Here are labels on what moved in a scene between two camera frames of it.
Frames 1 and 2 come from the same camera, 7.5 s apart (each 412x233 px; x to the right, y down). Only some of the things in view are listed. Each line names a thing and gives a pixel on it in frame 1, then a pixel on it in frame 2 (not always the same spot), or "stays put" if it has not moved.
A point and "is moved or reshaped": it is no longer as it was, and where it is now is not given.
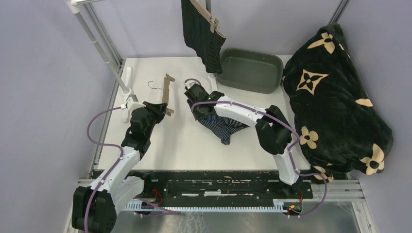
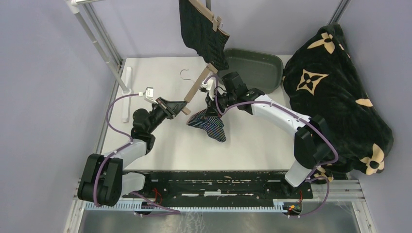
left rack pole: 74,5 stays put
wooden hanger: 165,94 -> 210,67
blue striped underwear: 222,127 is moved or reshaped
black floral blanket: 341,130 stays put
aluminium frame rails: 341,190 stays put
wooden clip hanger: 213,21 is moved or reshaped
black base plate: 219,186 stays put
